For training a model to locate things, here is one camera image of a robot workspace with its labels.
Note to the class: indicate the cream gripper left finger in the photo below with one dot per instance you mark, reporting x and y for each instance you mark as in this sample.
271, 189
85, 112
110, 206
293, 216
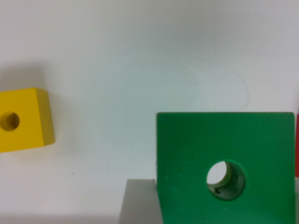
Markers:
140, 204

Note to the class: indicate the cream gripper right finger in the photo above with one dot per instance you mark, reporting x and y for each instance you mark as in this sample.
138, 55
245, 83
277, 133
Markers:
297, 208

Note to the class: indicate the green square block with hole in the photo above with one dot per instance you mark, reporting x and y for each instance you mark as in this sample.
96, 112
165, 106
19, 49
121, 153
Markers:
261, 144

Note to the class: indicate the red rectangular block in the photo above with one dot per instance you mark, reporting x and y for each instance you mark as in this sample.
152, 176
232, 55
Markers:
297, 145

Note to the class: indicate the yellow square block with hole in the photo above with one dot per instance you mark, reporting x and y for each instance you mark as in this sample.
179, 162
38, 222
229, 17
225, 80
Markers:
25, 119

